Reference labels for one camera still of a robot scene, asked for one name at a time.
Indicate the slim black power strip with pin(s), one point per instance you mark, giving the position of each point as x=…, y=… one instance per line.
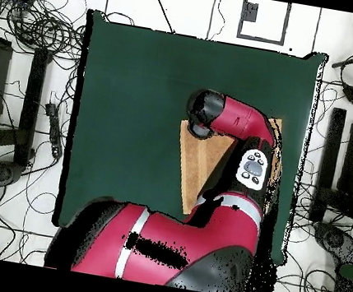
x=54, y=130

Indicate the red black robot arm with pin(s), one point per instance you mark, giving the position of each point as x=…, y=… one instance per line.
x=197, y=239

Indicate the tan terry towel white label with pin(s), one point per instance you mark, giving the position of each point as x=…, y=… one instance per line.
x=198, y=166

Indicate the black power adapter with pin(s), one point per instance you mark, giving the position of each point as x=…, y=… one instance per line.
x=350, y=94

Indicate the dark square frame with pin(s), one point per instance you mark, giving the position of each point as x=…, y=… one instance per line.
x=261, y=39

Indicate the black metal stand foot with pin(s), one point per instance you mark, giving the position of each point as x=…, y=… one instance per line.
x=329, y=161
x=31, y=105

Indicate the dark green table cloth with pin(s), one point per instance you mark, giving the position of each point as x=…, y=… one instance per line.
x=129, y=111

